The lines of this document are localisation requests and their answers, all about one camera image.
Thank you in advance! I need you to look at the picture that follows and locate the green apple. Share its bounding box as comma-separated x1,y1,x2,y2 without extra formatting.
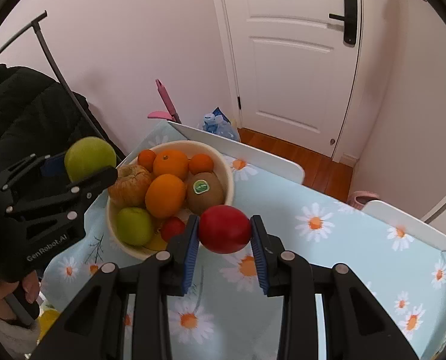
116,207,154,246
64,136,116,183

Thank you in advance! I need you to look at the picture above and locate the brownish old apple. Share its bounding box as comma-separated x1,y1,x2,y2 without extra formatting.
108,164,153,208

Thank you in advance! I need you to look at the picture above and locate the small tangerine edge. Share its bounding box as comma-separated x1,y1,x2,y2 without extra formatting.
137,149,156,172

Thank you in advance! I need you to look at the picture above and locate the large orange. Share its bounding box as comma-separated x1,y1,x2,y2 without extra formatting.
145,174,186,219

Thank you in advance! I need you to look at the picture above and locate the small tangerine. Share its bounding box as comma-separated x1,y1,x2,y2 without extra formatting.
189,154,214,175
153,150,189,180

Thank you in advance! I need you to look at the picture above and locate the red cherry tomato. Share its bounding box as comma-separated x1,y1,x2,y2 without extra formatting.
199,205,251,254
160,216,185,243

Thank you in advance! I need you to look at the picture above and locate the brown kiwi with sticker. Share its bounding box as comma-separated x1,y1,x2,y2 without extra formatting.
186,172,225,215

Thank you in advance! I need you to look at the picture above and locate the person's left hand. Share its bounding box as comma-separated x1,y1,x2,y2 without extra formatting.
0,269,41,322

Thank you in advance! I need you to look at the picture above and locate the black hanging jacket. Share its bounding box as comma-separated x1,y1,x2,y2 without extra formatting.
0,63,126,211

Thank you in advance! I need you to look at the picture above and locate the black clothes rack pole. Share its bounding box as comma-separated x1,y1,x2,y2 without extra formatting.
0,10,107,140

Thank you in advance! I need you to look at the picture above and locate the pink slipper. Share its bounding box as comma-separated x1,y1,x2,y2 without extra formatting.
347,191,379,211

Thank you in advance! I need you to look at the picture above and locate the daisy print tablecloth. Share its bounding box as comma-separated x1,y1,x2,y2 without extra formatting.
38,120,446,360

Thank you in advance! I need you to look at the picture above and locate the cream cartoon bowl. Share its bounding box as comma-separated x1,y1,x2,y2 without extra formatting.
105,141,234,260

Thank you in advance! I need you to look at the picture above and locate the blue water bottle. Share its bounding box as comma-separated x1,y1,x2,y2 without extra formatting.
201,107,240,141

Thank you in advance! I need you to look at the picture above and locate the white panel door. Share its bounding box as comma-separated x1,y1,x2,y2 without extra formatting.
218,0,360,156

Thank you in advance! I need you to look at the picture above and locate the black door lock handle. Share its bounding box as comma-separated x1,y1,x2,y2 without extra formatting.
329,0,358,47

